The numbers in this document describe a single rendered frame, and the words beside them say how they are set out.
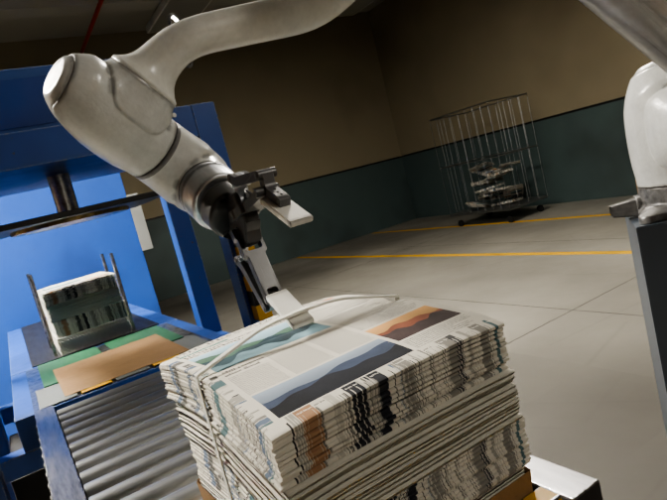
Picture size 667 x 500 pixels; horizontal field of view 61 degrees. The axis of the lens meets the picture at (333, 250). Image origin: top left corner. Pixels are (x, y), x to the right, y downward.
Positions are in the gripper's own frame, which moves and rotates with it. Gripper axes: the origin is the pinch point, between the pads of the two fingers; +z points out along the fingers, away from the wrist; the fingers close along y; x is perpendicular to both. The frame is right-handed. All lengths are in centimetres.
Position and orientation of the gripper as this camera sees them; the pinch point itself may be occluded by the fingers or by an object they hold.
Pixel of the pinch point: (298, 269)
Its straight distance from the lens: 66.3
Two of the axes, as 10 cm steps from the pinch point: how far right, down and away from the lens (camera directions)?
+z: 5.6, 4.3, -7.1
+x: -8.3, 2.8, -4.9
